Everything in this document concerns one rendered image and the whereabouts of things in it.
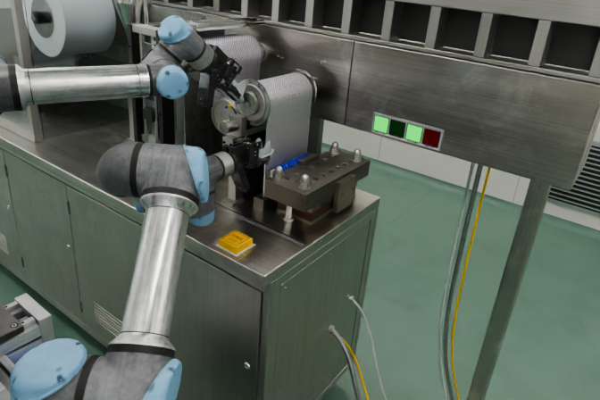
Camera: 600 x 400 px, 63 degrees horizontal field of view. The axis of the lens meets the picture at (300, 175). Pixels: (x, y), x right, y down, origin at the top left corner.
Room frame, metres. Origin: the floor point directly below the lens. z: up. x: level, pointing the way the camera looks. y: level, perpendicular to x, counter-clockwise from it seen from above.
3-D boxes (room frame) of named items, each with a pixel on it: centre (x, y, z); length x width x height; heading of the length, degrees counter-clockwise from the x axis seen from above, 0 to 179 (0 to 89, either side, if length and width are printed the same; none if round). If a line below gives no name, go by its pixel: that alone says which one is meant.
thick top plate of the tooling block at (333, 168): (1.54, -0.07, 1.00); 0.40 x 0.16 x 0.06; 146
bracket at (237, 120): (1.49, 0.22, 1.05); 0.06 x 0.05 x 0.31; 146
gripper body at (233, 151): (1.38, 0.18, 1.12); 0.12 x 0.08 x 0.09; 146
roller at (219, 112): (1.68, 0.20, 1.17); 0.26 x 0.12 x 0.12; 146
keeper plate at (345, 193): (1.50, -0.15, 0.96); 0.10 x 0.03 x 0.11; 146
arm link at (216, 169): (1.25, 0.27, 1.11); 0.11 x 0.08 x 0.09; 146
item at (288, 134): (1.57, 0.05, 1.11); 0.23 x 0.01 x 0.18; 146
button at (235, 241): (1.22, 0.17, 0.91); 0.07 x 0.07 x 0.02; 56
